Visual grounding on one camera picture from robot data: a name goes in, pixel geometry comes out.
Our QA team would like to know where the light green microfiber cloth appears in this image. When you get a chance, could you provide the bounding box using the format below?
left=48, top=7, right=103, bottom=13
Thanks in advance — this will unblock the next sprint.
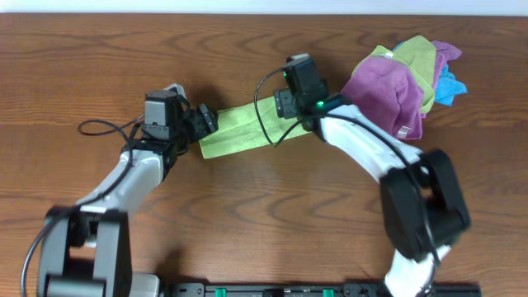
left=200, top=97, right=296, bottom=159

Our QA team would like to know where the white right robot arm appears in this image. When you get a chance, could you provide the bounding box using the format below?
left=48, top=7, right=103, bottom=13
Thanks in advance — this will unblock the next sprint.
left=274, top=88, right=471, bottom=296

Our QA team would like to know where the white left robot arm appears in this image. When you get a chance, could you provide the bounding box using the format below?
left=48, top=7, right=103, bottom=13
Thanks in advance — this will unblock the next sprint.
left=30, top=103, right=219, bottom=296

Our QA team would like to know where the purple microfiber cloth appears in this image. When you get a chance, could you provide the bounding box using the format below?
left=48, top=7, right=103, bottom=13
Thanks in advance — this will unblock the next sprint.
left=340, top=40, right=463, bottom=141

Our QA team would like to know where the green cloth in pile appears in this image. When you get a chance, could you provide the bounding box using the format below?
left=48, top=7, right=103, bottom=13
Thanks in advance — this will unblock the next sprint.
left=351, top=35, right=436, bottom=118

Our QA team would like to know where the blue microfiber cloth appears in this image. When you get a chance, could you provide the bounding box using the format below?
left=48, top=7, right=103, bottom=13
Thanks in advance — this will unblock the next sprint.
left=385, top=40, right=468, bottom=113

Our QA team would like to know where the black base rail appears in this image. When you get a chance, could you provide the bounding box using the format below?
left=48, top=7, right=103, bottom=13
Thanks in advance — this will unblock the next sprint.
left=163, top=281, right=483, bottom=297

